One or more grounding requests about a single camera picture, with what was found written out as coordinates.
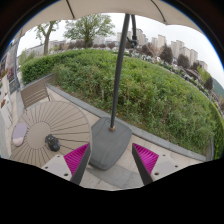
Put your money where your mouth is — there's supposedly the dark parasol pole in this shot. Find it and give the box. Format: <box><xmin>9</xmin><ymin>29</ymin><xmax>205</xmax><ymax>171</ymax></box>
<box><xmin>109</xmin><ymin>14</ymin><xmax>137</xmax><ymax>131</ymax></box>

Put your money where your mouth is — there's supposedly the black computer mouse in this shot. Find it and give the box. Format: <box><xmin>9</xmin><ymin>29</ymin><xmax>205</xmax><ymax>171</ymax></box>
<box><xmin>45</xmin><ymin>134</ymin><xmax>60</xmax><ymax>152</ymax></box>

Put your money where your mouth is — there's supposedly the beige parasol canopy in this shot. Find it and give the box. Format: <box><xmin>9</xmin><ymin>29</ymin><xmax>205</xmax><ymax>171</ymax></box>
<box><xmin>16</xmin><ymin>0</ymin><xmax>201</xmax><ymax>37</ymax></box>

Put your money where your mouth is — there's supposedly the wooden slatted bench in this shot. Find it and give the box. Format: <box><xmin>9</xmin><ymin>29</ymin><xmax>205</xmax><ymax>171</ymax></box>
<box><xmin>21</xmin><ymin>74</ymin><xmax>53</xmax><ymax>110</ymax></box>

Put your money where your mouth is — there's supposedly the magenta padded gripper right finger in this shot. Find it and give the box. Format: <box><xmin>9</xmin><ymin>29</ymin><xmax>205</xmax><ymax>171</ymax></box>
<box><xmin>131</xmin><ymin>142</ymin><xmax>184</xmax><ymax>187</ymax></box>

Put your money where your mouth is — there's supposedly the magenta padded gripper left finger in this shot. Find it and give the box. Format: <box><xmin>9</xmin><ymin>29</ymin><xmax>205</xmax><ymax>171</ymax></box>
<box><xmin>42</xmin><ymin>142</ymin><xmax>92</xmax><ymax>186</ymax></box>

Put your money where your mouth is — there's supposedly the grey parasol base slab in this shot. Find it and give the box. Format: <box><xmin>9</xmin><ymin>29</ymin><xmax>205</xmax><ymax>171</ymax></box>
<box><xmin>90</xmin><ymin>117</ymin><xmax>132</xmax><ymax>171</ymax></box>

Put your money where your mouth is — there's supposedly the round slatted wooden table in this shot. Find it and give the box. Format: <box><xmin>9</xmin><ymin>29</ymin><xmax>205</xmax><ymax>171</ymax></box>
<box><xmin>11</xmin><ymin>101</ymin><xmax>92</xmax><ymax>167</ymax></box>

